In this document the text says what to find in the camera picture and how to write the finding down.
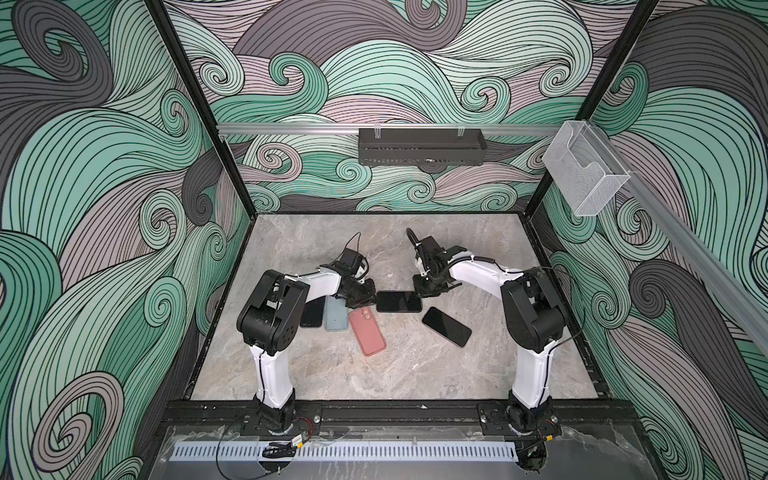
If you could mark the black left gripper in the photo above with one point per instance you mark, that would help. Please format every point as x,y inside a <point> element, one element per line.
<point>369,295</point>

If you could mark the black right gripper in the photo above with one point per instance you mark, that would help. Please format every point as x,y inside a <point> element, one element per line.
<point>421,292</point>

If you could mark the black phone case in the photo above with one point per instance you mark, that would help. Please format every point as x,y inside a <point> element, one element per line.
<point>399,311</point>

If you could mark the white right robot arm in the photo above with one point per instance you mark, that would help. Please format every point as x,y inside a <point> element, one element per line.
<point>533,312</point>

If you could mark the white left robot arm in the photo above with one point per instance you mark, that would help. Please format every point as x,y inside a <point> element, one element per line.
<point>270,320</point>

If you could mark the light blue phone case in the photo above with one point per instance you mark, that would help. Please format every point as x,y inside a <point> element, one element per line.
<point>336,314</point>

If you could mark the dark blue phone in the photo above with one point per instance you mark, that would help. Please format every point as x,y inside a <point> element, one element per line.
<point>313,314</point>

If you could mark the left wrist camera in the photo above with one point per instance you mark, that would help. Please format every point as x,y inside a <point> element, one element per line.
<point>354,264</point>

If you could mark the black wall tray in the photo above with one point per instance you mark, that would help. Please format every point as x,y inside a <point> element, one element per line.
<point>421,146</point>

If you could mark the clear plastic wall bin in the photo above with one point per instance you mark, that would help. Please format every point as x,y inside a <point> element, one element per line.
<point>585,167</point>

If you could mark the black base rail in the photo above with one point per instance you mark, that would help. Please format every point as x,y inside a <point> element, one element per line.
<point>327,417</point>

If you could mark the white slotted cable duct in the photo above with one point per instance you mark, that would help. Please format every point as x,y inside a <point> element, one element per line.
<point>453,451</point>

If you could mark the right black corner post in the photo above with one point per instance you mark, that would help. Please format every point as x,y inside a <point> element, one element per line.
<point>616,60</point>

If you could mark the black corner frame post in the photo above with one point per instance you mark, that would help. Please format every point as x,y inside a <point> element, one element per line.
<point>172,42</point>

